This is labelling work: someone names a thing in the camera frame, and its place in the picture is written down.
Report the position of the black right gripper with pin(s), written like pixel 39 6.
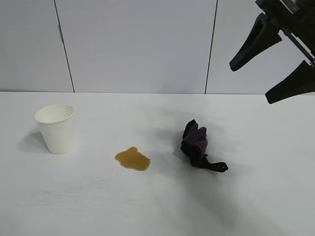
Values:
pixel 305 27

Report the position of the purple and black cloth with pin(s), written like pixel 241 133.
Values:
pixel 194 142

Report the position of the white paper cup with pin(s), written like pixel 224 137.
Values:
pixel 59 137

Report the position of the brown liquid spill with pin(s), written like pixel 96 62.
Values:
pixel 133 159

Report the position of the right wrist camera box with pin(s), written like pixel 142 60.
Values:
pixel 275 5

